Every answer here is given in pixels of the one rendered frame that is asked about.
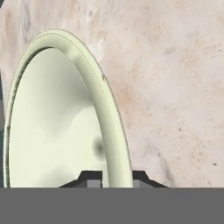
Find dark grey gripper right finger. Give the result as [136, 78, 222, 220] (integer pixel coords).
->
[131, 170, 169, 189]

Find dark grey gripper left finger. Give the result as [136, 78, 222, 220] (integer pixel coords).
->
[59, 170, 103, 189]

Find pale green bowl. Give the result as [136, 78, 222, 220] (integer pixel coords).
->
[3, 28, 135, 189]

